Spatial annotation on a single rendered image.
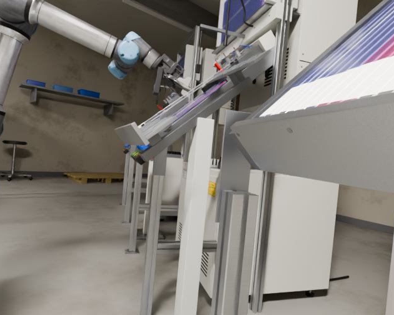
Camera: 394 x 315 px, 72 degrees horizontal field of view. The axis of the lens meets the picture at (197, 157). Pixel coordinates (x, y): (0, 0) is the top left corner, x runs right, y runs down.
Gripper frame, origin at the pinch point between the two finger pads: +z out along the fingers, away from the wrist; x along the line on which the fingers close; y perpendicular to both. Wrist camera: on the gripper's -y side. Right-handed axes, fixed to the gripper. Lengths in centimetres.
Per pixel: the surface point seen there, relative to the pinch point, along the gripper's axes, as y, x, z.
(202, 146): -20.1, -32.5, 10.2
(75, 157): -99, 464, -54
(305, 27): 60, -10, 22
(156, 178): -37.6, -13.9, 8.0
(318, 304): -41, -12, 111
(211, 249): -48, -14, 45
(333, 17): 75, -10, 31
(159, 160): -31.2, -14.4, 4.6
